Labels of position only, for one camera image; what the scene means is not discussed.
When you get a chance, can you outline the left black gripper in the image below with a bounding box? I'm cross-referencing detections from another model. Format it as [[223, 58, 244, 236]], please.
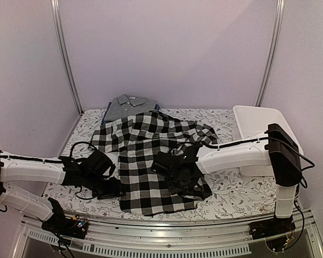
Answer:
[[83, 173, 126, 200]]

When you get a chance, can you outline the black white checkered shirt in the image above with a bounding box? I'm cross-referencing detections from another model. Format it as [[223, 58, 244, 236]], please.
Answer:
[[91, 110, 218, 216]]

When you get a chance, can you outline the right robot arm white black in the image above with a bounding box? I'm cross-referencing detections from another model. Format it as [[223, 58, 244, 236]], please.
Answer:
[[159, 123, 315, 234]]

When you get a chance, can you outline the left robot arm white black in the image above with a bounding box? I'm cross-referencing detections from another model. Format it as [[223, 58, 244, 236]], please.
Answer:
[[0, 147, 124, 233]]

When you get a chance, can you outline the floral patterned table cloth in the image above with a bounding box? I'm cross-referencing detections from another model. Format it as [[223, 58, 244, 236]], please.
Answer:
[[43, 109, 276, 221]]

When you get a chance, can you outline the folded grey polo shirt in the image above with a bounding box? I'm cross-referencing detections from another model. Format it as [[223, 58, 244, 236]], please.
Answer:
[[108, 94, 158, 121]]

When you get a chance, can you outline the white plastic basket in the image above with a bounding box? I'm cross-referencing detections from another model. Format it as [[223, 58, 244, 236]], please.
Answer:
[[233, 105, 304, 187]]

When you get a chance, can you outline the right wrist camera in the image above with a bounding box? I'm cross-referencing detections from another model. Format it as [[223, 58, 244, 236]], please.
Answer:
[[151, 152, 182, 176]]

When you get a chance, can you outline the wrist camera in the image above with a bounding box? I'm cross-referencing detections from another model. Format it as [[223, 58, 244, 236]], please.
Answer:
[[81, 150, 116, 177], [151, 152, 182, 176]]

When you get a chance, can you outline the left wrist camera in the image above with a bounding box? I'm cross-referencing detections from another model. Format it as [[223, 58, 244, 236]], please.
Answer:
[[81, 150, 116, 177]]

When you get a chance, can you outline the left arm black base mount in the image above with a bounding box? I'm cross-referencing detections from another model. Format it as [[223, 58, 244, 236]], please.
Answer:
[[41, 213, 89, 239]]

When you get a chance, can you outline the aluminium front rail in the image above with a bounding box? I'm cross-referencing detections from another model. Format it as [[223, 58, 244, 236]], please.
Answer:
[[12, 209, 323, 257]]

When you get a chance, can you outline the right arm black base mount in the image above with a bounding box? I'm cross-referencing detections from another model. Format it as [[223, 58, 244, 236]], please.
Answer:
[[249, 216, 296, 240]]

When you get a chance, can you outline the left aluminium frame post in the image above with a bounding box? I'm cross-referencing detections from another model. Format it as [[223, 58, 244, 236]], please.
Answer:
[[51, 0, 83, 115]]

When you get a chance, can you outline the aluminium frame post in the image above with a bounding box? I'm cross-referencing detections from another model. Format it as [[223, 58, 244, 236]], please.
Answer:
[[51, 0, 83, 115], [255, 0, 285, 107]]

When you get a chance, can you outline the right aluminium frame post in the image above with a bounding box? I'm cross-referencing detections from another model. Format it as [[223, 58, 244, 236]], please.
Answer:
[[255, 0, 285, 107]]

